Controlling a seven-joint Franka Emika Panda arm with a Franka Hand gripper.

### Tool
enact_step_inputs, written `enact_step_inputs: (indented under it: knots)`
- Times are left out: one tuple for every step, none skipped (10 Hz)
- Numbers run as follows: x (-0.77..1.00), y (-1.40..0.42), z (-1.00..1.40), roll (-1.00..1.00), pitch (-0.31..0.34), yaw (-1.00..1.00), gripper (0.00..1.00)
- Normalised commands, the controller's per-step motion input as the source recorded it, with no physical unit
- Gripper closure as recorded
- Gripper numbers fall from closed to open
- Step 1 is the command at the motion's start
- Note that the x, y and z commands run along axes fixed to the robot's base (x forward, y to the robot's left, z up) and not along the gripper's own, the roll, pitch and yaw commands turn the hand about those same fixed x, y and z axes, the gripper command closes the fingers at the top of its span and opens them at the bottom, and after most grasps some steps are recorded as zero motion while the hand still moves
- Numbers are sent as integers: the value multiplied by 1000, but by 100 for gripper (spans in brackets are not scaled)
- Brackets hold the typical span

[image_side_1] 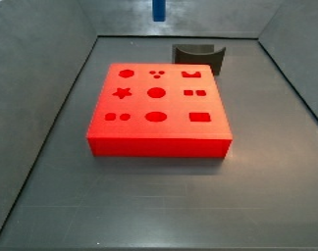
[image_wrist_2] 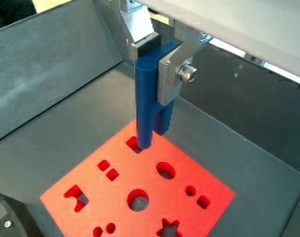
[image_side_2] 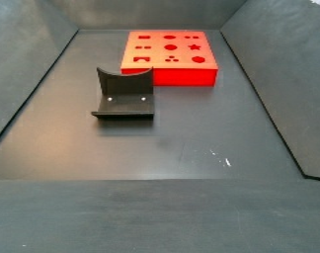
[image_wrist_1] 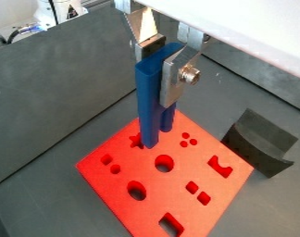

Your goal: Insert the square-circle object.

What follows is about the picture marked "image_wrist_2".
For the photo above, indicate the red shape-sorting block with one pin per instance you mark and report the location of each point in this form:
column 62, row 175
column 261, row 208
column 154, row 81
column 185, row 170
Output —
column 128, row 193

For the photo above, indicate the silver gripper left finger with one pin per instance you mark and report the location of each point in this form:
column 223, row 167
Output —
column 140, row 38

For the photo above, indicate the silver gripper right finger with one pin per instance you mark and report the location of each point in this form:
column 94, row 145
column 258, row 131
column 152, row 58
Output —
column 174, row 67

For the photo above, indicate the blue square-circle peg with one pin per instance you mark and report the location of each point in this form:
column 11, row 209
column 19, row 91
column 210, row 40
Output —
column 152, row 115

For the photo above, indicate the black curved holder stand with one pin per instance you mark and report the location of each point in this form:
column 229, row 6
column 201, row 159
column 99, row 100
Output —
column 16, row 223

